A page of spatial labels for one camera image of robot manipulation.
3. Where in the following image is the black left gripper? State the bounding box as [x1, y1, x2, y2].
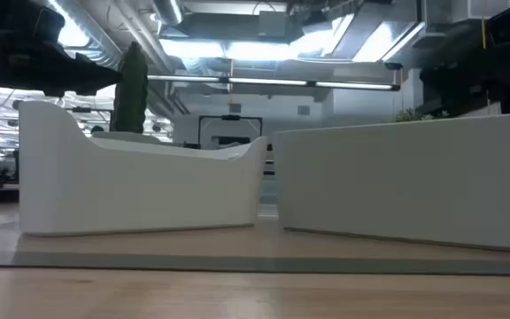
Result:
[0, 39, 124, 97]

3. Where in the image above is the tall green cactus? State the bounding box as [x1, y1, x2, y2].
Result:
[111, 42, 150, 134]

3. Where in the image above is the white-flowered potted plant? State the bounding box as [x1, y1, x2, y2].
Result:
[394, 107, 451, 123]

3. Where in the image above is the white plastic bin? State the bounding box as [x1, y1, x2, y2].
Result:
[18, 99, 268, 236]
[272, 111, 510, 253]

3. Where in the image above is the long tube light bar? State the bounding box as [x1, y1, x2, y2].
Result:
[146, 74, 401, 92]

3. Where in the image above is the clear plastic bin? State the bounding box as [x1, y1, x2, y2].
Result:
[261, 175, 279, 218]

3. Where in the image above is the corrugated silver air duct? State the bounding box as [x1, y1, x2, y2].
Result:
[46, 0, 123, 70]

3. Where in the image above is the yellow hanging cable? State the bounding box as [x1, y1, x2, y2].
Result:
[480, 0, 491, 114]

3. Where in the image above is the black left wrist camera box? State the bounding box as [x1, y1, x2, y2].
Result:
[0, 2, 66, 45]

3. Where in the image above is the round silver air duct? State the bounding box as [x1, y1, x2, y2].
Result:
[151, 0, 185, 27]

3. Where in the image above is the rectangular metal air duct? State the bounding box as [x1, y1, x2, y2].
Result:
[159, 11, 305, 45]

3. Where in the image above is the black rectangular stand frame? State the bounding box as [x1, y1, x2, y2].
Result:
[197, 114, 264, 150]

